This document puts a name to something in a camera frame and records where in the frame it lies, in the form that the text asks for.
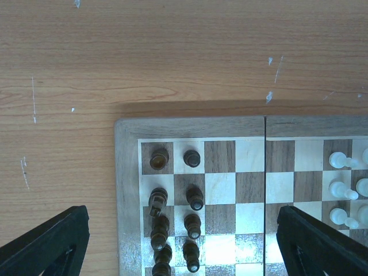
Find dark bishop piece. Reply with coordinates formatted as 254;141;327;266
150;216;170;251

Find white pawn piece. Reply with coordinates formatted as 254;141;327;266
329;152;359;168

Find white chess piece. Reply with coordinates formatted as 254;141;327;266
329;181;359;200
329;208;359;229

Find dark pawn piece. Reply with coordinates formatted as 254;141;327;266
184;214;201;240
183;242;200;273
186;187;204;211
183;149;201;168

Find white rook piece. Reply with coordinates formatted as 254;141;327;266
362;148;368;164

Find white knight piece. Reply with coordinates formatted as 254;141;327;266
356;178;368;197

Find dark queen piece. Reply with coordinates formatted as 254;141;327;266
152;244;173;276

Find dark rook piece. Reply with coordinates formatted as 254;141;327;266
149;148;169;170

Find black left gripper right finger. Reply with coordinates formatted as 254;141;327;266
277;206;367;275

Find wooden chess board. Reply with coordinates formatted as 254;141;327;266
114;116;367;275

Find dark knight piece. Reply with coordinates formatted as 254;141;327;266
148;187;168;217

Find white bishop piece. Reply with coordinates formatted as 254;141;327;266
357;205;368;227

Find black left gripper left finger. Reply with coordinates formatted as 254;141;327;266
1;205;90;275

